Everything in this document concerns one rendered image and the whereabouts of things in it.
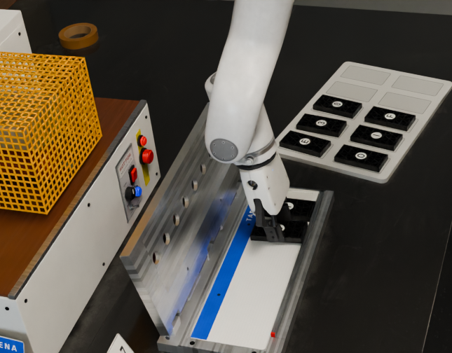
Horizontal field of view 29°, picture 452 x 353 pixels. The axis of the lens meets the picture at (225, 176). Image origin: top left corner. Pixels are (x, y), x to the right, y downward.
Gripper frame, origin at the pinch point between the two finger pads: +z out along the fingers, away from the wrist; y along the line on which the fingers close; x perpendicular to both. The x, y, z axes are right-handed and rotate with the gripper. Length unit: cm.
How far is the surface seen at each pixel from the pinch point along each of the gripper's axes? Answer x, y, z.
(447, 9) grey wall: 2, 211, 63
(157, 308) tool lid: 10.7, -29.3, -7.3
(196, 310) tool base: 9.3, -21.7, 0.8
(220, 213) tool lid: 10.6, -0.2, -3.2
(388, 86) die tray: -10, 56, 6
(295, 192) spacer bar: 0.1, 11.5, 1.9
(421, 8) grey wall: 12, 211, 62
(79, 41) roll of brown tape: 70, 66, -12
